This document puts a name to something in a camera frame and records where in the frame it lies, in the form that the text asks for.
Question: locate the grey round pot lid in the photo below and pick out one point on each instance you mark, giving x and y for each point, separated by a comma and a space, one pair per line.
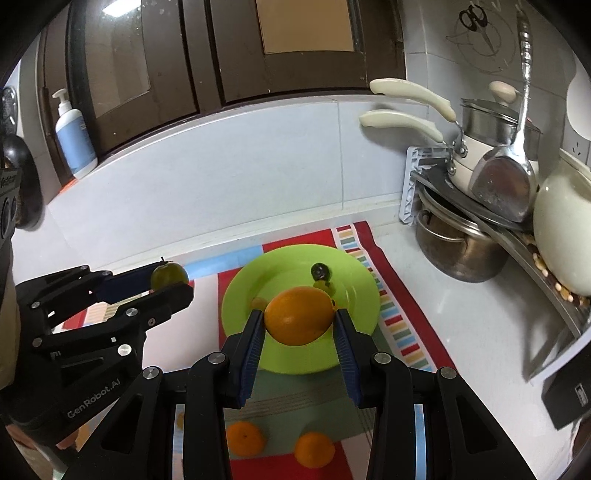
443, 194

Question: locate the patchwork printed tablecloth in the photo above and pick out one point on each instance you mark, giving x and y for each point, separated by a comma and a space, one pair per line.
300, 397

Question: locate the steel and white dish rack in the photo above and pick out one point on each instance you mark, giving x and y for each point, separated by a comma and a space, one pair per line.
415, 184

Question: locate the round steel steamer rack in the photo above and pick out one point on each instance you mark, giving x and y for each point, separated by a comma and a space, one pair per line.
8, 108

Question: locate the steel spatula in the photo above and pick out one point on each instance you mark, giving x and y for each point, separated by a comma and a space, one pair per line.
501, 184

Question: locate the dark wooden window sash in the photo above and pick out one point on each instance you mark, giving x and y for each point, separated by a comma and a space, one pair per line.
120, 115
300, 74

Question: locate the dark plum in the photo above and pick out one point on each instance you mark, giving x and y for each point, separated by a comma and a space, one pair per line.
318, 271

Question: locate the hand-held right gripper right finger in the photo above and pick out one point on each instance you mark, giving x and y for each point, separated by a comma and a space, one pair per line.
346, 355

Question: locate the black scissors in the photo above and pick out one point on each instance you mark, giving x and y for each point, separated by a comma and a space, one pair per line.
473, 18

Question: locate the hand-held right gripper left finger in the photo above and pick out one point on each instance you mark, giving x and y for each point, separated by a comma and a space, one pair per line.
251, 355

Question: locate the white ceramic pot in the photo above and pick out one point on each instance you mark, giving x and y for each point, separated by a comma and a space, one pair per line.
563, 230

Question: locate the white wall socket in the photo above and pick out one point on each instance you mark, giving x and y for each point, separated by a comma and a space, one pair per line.
577, 147

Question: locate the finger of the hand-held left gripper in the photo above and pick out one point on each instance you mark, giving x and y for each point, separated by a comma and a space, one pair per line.
124, 284
157, 307

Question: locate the green plate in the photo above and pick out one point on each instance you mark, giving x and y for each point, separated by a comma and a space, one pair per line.
277, 272

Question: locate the white rice paddle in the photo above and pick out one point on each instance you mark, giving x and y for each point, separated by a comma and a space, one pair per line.
581, 101

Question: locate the steel stockpot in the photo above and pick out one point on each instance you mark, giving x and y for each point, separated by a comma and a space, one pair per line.
457, 254

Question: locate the row of small pebbles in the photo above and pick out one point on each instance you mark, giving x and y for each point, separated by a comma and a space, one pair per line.
538, 263

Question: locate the orange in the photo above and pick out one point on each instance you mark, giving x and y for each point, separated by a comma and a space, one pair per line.
315, 450
244, 438
298, 318

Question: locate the green citrus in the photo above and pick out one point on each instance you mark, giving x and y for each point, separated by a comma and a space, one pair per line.
168, 276

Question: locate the pot lid with cream knob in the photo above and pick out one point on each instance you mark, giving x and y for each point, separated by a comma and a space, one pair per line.
503, 92

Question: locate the black knife block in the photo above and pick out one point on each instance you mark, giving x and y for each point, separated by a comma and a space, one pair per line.
568, 397

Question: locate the blue white pump bottle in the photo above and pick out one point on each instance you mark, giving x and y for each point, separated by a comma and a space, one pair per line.
76, 143

